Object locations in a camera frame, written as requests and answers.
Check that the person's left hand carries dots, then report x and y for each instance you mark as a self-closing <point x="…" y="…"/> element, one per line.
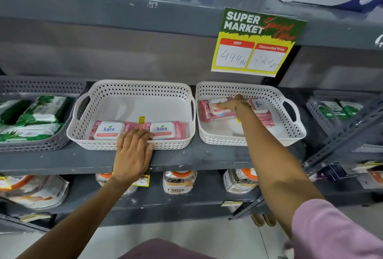
<point x="131" y="157"/>

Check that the person's right hand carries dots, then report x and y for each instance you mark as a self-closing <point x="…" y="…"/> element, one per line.
<point x="236" y="103"/>

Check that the person's left thumb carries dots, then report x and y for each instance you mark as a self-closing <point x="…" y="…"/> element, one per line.
<point x="150" y="150"/>

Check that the person's right fingers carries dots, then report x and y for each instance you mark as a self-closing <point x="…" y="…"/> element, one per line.
<point x="222" y="105"/>

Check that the person's left middle finger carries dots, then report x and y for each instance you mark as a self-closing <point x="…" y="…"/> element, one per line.
<point x="138" y="136"/>

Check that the person's left little finger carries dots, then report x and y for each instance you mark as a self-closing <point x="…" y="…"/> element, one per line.
<point x="121" y="142"/>

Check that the pink wet wipes packet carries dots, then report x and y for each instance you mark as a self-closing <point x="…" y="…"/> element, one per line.
<point x="104" y="131"/>
<point x="263" y="110"/>
<point x="206" y="113"/>
<point x="167" y="131"/>

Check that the person's left forearm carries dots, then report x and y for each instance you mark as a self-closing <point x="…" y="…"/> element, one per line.
<point x="83" y="220"/>

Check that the person's right forearm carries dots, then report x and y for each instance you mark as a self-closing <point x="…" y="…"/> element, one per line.
<point x="269" y="166"/>

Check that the small yellow price sticker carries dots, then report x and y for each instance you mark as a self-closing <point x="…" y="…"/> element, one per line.
<point x="141" y="119"/>

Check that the yellow shelf price label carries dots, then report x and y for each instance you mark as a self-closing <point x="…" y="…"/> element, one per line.
<point x="143" y="181"/>
<point x="231" y="203"/>
<point x="34" y="217"/>

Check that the white perforated plastic basket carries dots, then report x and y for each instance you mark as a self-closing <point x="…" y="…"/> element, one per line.
<point x="131" y="104"/>
<point x="269" y="136"/>

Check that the clear jar with orange lid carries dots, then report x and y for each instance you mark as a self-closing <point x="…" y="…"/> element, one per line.
<point x="179" y="182"/>
<point x="104" y="179"/>
<point x="239" y="182"/>

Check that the green yellow offer sign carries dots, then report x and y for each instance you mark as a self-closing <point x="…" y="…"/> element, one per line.
<point x="257" y="43"/>

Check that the green wet wipes packet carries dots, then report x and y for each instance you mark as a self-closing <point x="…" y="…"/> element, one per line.
<point x="45" y="109"/>
<point x="30" y="133"/>
<point x="332" y="110"/>
<point x="10" y="112"/>
<point x="353" y="108"/>

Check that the grey perforated plastic basket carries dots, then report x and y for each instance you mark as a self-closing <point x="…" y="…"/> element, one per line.
<point x="314" y="109"/>
<point x="36" y="86"/>

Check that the white orange plastic packet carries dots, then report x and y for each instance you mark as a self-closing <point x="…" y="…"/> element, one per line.
<point x="36" y="191"/>

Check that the maroon clothing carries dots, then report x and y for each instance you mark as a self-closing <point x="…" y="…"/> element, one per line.
<point x="167" y="251"/>

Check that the brown sandal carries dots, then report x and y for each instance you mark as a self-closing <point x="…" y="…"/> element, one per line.
<point x="263" y="220"/>

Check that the grey slotted angle rack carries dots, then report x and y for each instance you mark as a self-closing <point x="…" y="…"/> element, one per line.
<point x="344" y="139"/>

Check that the dark boxed product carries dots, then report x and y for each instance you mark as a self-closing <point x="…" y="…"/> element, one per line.
<point x="335" y="172"/>

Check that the grey metal shelf rack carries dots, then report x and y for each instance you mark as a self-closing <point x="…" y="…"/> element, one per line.
<point x="89" y="4"/>

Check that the pink sleeve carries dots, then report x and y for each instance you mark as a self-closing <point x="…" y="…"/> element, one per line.
<point x="338" y="231"/>

